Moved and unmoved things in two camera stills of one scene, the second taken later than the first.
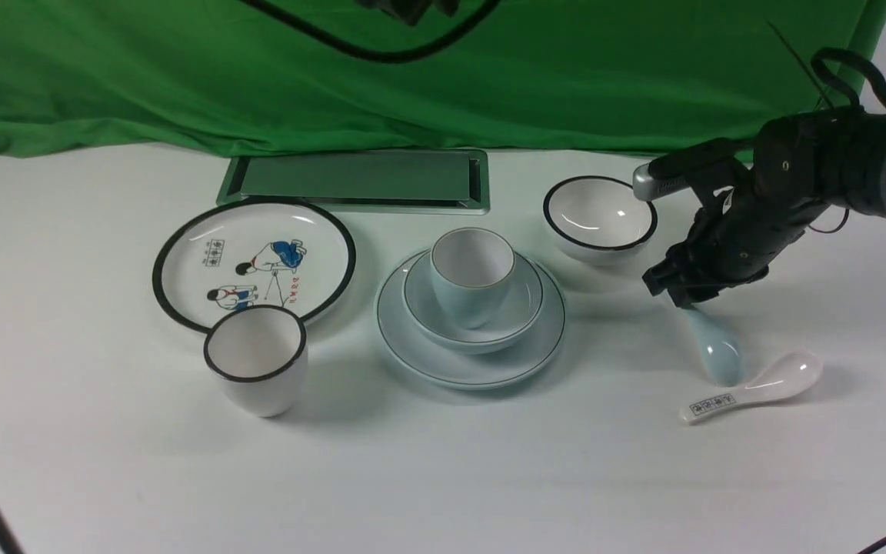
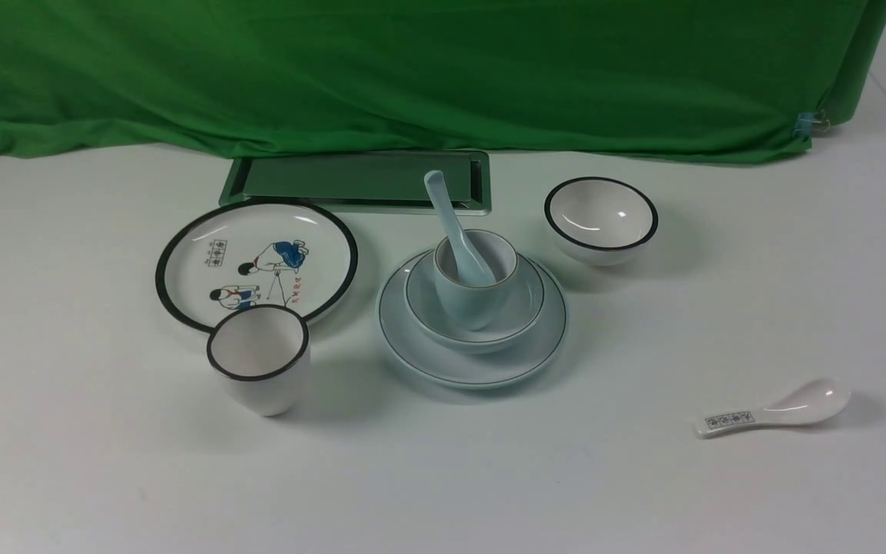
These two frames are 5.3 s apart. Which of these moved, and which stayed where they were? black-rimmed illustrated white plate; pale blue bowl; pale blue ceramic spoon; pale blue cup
Moved: pale blue ceramic spoon
Stayed: black-rimmed illustrated white plate; pale blue cup; pale blue bowl
